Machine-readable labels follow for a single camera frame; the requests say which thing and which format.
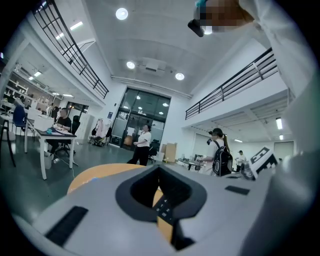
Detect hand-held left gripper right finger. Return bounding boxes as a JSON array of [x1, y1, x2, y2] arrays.
[[159, 164, 276, 256]]

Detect white waste bin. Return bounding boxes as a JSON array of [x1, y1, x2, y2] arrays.
[[44, 153, 54, 170]]

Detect ceiling air conditioner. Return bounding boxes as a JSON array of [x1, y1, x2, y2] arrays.
[[144, 60, 160, 73]]

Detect white table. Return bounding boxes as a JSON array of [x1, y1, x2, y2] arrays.
[[24, 119, 79, 181]]

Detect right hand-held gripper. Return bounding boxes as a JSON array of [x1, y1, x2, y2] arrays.
[[240, 146, 279, 181]]

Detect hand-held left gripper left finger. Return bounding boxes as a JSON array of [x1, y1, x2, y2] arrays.
[[12, 164, 176, 256]]

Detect black head-worn camera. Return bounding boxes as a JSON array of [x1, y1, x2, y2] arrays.
[[187, 18, 206, 38]]

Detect black balcony railing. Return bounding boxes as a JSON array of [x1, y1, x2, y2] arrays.
[[31, 0, 110, 100], [185, 46, 279, 121]]

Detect black office chair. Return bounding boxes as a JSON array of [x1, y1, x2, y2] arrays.
[[148, 139, 161, 164], [55, 114, 81, 158]]

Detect cardboard box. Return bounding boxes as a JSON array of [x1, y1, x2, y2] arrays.
[[164, 142, 178, 164]]

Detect white box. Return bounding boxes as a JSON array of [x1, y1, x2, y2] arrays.
[[33, 114, 55, 132]]

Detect black backpack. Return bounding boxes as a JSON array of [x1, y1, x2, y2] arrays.
[[212, 145, 234, 177]]

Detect black calculator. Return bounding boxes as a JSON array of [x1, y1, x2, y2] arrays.
[[151, 172, 195, 223]]

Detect blue chair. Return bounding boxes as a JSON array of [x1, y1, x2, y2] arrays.
[[11, 104, 29, 138]]

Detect white wall shelves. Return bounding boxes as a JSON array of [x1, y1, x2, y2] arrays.
[[0, 73, 35, 107]]

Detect glass entrance door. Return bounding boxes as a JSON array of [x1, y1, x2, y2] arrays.
[[109, 86, 173, 152]]

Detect clothes rack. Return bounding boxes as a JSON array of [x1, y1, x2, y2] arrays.
[[87, 117, 113, 148]]

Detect black stool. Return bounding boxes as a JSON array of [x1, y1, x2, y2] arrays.
[[0, 119, 17, 168]]

